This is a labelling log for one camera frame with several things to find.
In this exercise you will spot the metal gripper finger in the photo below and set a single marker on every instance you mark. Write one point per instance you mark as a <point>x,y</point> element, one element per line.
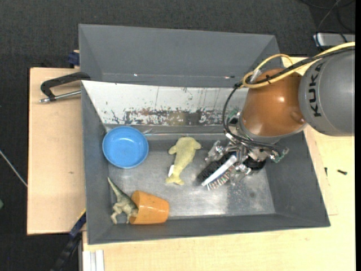
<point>215,152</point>
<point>241,174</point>

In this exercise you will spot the yellow plush dolphin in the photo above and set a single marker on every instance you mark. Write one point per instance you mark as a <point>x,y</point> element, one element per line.
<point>184,154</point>

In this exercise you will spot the orange cup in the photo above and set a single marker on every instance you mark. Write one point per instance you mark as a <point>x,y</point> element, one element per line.
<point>150,209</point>

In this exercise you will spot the blue bowl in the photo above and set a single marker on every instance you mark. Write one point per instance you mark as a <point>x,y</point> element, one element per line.
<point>125,147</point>

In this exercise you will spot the small black screw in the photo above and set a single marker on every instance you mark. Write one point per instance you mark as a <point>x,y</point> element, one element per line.
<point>342,172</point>

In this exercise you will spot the green toy dinosaur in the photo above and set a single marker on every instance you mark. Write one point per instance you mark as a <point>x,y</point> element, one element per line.
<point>124,203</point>

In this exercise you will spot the grey metal bin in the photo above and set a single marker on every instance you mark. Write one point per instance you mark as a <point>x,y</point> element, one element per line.
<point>175,52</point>

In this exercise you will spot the black cylinder on white bracket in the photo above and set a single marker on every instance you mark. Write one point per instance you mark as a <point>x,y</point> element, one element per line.
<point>255,164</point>

